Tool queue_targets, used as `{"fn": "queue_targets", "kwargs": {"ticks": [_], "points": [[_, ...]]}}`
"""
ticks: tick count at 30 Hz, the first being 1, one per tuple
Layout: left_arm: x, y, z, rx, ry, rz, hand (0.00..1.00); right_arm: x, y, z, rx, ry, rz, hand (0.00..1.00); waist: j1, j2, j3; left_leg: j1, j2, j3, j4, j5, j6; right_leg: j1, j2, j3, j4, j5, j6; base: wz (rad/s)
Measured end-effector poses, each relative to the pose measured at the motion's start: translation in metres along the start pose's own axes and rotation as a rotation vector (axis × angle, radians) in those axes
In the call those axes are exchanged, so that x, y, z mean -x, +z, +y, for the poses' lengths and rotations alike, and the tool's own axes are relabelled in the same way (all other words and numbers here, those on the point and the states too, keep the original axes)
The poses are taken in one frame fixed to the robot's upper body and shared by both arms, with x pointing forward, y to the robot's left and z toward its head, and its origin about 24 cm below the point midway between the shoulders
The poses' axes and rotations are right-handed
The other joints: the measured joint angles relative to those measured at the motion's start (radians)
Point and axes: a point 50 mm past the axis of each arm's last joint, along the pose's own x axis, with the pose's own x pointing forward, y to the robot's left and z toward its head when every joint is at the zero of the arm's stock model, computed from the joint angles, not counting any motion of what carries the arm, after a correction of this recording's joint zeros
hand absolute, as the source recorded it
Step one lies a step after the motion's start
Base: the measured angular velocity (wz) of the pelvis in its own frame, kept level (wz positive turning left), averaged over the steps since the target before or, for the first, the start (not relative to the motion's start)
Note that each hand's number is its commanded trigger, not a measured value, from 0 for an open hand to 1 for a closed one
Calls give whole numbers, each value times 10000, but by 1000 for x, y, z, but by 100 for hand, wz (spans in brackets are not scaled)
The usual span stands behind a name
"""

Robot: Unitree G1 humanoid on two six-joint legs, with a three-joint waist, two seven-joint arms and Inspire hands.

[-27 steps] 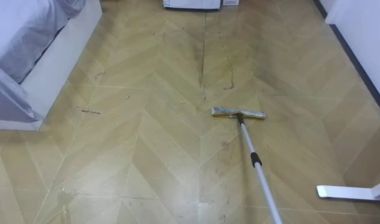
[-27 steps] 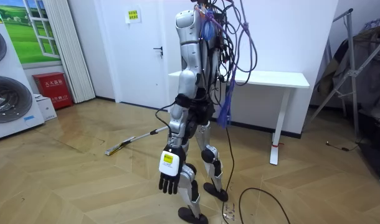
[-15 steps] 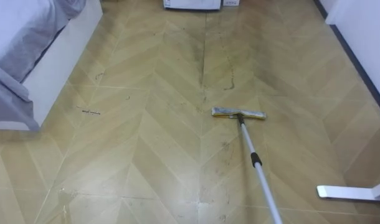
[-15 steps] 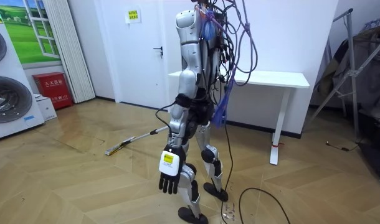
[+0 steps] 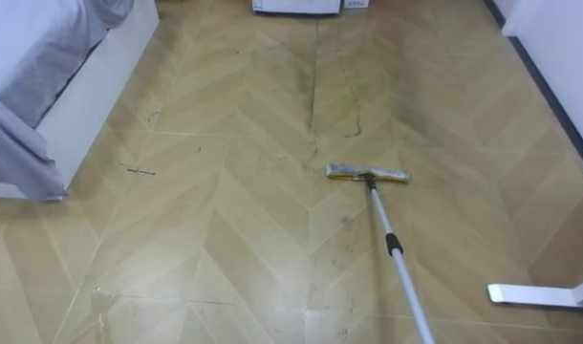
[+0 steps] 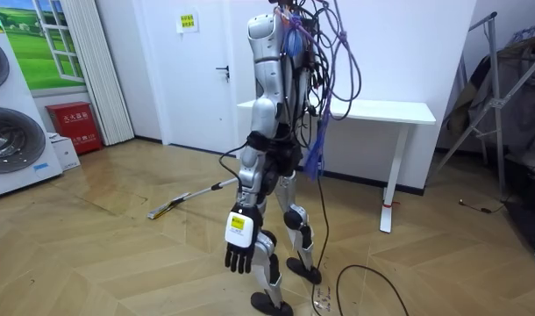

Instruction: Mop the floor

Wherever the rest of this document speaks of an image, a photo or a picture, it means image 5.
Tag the white cabinet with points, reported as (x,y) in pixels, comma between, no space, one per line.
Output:
(296,5)

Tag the white desk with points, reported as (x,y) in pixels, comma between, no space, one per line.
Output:
(535,294)

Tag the mop with silver pole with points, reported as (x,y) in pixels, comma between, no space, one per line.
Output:
(396,255)

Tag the small white box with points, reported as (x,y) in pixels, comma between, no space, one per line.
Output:
(356,3)

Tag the grey bed with white frame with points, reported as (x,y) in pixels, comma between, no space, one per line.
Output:
(43,81)

